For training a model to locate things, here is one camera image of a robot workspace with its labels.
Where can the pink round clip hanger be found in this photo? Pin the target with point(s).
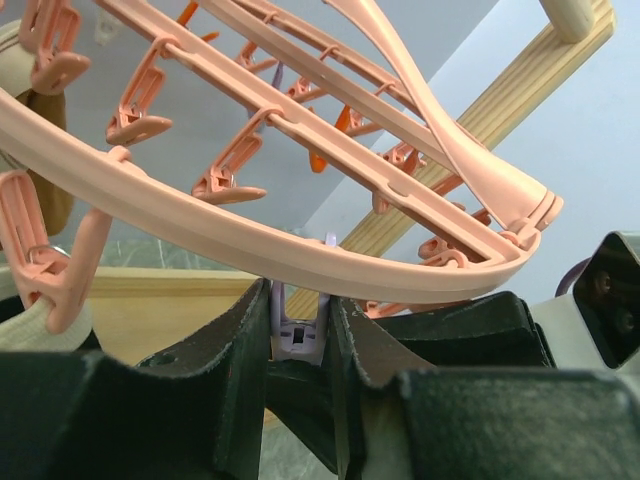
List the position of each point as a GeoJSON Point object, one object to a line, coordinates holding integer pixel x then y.
{"type": "Point", "coordinates": [149, 184]}

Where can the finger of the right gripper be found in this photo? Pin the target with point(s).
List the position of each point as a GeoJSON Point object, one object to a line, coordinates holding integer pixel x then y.
{"type": "Point", "coordinates": [496, 330]}

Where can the wooden hanging rack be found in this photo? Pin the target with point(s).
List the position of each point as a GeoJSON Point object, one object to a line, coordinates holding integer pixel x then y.
{"type": "Point", "coordinates": [383, 128]}

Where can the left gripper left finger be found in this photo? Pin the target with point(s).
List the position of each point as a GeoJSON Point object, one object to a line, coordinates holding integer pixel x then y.
{"type": "Point", "coordinates": [191, 411]}

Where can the beige underwear on hanger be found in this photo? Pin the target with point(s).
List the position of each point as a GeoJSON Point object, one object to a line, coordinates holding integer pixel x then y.
{"type": "Point", "coordinates": [23, 328]}

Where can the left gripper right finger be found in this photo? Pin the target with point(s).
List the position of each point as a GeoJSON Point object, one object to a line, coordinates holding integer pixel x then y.
{"type": "Point", "coordinates": [397, 416]}

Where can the purple clothes clip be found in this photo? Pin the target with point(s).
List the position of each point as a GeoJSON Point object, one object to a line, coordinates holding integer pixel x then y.
{"type": "Point", "coordinates": [297, 339]}

